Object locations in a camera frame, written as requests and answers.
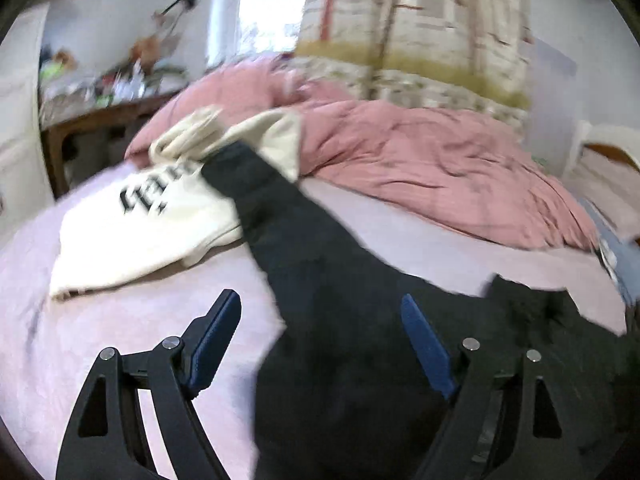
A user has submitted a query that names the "pink desk lamp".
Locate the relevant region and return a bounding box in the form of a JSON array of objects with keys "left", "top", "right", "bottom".
[{"left": 152, "top": 0, "right": 198, "bottom": 28}]

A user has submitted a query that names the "blue floral pillow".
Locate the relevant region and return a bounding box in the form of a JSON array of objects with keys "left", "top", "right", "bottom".
[{"left": 579, "top": 198, "right": 640, "bottom": 308}]

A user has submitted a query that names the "stack of papers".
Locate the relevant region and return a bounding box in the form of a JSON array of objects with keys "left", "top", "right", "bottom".
[{"left": 39, "top": 74, "right": 96, "bottom": 125}]

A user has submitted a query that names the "pink plaid quilt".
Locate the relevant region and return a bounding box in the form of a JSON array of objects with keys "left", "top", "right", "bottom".
[{"left": 125, "top": 58, "right": 598, "bottom": 252}]

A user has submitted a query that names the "pink pillow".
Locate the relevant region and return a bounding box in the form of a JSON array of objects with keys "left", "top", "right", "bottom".
[{"left": 565, "top": 148, "right": 639, "bottom": 243}]

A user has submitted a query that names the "window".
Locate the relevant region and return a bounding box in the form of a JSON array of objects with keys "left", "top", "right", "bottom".
[{"left": 207, "top": 0, "right": 306, "bottom": 67}]

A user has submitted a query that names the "white carved headboard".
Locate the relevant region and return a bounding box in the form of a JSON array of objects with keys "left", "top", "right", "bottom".
[{"left": 562, "top": 120, "right": 639, "bottom": 184}]

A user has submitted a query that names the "pink bed sheet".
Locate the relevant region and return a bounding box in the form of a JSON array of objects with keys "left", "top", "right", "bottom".
[{"left": 1, "top": 165, "right": 626, "bottom": 479}]

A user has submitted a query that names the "white cabinet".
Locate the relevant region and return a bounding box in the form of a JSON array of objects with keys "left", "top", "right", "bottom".
[{"left": 0, "top": 3, "right": 54, "bottom": 243}]

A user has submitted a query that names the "cream printed hoodie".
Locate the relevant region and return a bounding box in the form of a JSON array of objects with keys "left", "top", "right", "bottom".
[{"left": 49, "top": 106, "right": 303, "bottom": 298}]

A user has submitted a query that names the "black puffer jacket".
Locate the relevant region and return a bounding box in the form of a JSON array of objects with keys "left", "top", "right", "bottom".
[{"left": 202, "top": 142, "right": 639, "bottom": 479}]

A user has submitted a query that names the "tree pattern curtain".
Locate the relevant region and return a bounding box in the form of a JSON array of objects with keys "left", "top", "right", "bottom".
[{"left": 294, "top": 0, "right": 533, "bottom": 130}]

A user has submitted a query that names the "brown wooden desk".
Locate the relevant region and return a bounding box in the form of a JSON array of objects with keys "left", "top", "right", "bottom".
[{"left": 41, "top": 89, "right": 187, "bottom": 198}]

